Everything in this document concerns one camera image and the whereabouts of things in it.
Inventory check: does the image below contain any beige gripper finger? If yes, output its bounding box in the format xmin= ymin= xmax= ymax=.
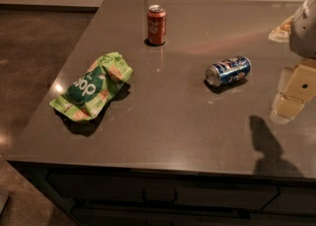
xmin=270 ymin=59 xmax=316 ymax=124
xmin=269 ymin=16 xmax=294 ymax=42

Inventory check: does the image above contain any dark drawer handle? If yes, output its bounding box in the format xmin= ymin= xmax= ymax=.
xmin=142 ymin=187 xmax=178 ymax=203

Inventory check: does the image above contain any green snack bag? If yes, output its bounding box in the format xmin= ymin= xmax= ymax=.
xmin=49 ymin=52 xmax=133 ymax=122

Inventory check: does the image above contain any dark cabinet drawer front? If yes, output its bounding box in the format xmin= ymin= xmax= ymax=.
xmin=47 ymin=173 xmax=278 ymax=210

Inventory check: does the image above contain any red coca-cola can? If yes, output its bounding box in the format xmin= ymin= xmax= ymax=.
xmin=147 ymin=5 xmax=167 ymax=45

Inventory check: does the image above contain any blue pepsi can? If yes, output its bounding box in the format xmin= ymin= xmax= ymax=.
xmin=205 ymin=56 xmax=252 ymax=88

